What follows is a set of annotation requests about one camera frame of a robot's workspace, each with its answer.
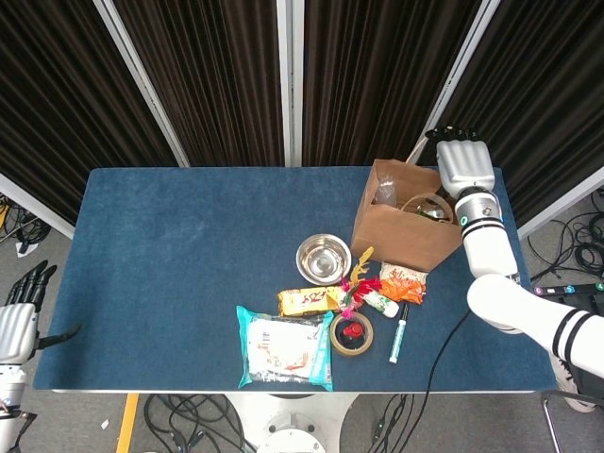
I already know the brown tape roll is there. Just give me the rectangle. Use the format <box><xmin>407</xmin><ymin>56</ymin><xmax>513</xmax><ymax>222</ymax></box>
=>
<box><xmin>329</xmin><ymin>311</ymin><xmax>375</xmax><ymax>359</ymax></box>

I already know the orange snack packet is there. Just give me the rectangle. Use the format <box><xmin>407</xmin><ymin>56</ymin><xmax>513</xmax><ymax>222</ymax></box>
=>
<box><xmin>379</xmin><ymin>262</ymin><xmax>428</xmax><ymax>307</ymax></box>

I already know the white sneaker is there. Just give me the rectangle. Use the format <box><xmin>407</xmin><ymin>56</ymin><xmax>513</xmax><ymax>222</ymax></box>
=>
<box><xmin>551</xmin><ymin>356</ymin><xmax>598</xmax><ymax>414</ymax></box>

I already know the gold biscuit pack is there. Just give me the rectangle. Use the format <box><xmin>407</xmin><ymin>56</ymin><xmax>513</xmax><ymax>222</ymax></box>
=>
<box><xmin>277</xmin><ymin>286</ymin><xmax>350</xmax><ymax>318</ymax></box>

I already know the green white marker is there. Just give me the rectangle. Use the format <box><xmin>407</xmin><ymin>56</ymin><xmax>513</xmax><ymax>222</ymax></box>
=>
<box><xmin>389</xmin><ymin>304</ymin><xmax>410</xmax><ymax>364</ymax></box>

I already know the blue velvet tablecloth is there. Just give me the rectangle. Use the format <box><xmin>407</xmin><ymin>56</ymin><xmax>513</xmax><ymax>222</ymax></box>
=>
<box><xmin>35</xmin><ymin>165</ymin><xmax>558</xmax><ymax>393</ymax></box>

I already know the teal instant noodle packet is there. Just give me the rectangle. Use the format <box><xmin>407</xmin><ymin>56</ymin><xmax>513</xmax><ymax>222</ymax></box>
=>
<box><xmin>235</xmin><ymin>304</ymin><xmax>335</xmax><ymax>393</ymax></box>

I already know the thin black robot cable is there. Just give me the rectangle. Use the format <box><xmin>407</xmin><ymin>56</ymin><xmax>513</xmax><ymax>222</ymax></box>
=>
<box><xmin>410</xmin><ymin>310</ymin><xmax>473</xmax><ymax>453</ymax></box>

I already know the dark pleated curtain panel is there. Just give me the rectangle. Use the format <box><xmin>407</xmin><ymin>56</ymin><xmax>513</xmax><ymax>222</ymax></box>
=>
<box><xmin>419</xmin><ymin>0</ymin><xmax>604</xmax><ymax>227</ymax></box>
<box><xmin>114</xmin><ymin>0</ymin><xmax>286</xmax><ymax>167</ymax></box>
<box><xmin>301</xmin><ymin>0</ymin><xmax>483</xmax><ymax>167</ymax></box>
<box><xmin>0</xmin><ymin>0</ymin><xmax>179</xmax><ymax>227</ymax></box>

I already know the brown paper shopping bag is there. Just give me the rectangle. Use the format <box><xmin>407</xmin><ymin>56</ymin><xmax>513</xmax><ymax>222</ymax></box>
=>
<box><xmin>351</xmin><ymin>134</ymin><xmax>466</xmax><ymax>274</ymax></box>

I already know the stainless steel bowl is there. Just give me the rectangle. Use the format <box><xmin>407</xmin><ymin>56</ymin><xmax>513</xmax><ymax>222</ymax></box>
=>
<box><xmin>295</xmin><ymin>234</ymin><xmax>353</xmax><ymax>286</ymax></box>

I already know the black cable tangle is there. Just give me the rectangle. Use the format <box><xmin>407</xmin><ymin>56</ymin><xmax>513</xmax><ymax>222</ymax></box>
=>
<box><xmin>0</xmin><ymin>195</ymin><xmax>51</xmax><ymax>251</ymax></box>
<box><xmin>527</xmin><ymin>188</ymin><xmax>604</xmax><ymax>279</ymax></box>
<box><xmin>143</xmin><ymin>394</ymin><xmax>256</xmax><ymax>453</ymax></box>
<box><xmin>367</xmin><ymin>394</ymin><xmax>416</xmax><ymax>453</ymax></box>

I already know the person's dark trouser leg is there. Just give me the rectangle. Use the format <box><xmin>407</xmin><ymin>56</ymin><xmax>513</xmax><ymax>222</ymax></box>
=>
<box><xmin>573</xmin><ymin>365</ymin><xmax>604</xmax><ymax>402</ymax></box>

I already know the small white and green bottle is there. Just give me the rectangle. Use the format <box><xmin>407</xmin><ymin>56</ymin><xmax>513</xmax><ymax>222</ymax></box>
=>
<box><xmin>365</xmin><ymin>290</ymin><xmax>400</xmax><ymax>318</ymax></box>

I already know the right silver and black robot hand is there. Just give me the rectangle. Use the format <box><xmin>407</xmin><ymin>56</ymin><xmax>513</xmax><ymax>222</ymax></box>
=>
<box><xmin>424</xmin><ymin>125</ymin><xmax>496</xmax><ymax>198</ymax></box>

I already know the left silver and black robot hand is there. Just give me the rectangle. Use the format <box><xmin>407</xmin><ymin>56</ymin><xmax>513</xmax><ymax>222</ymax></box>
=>
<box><xmin>0</xmin><ymin>260</ymin><xmax>81</xmax><ymax>365</ymax></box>

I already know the white partition frame post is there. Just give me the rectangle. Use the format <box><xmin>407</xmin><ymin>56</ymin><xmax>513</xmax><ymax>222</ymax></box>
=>
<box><xmin>405</xmin><ymin>0</ymin><xmax>501</xmax><ymax>167</ymax></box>
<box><xmin>92</xmin><ymin>0</ymin><xmax>191</xmax><ymax>167</ymax></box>
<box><xmin>0</xmin><ymin>172</ymin><xmax>76</xmax><ymax>240</ymax></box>
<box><xmin>276</xmin><ymin>0</ymin><xmax>306</xmax><ymax>167</ymax></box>
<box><xmin>517</xmin><ymin>165</ymin><xmax>604</xmax><ymax>241</ymax></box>

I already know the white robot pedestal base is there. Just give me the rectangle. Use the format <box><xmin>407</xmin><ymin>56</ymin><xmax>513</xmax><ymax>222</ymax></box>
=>
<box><xmin>226</xmin><ymin>392</ymin><xmax>360</xmax><ymax>453</ymax></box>

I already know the colourful feather shuttlecock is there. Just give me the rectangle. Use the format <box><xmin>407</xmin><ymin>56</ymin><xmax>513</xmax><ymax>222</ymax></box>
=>
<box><xmin>339</xmin><ymin>245</ymin><xmax>382</xmax><ymax>322</ymax></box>

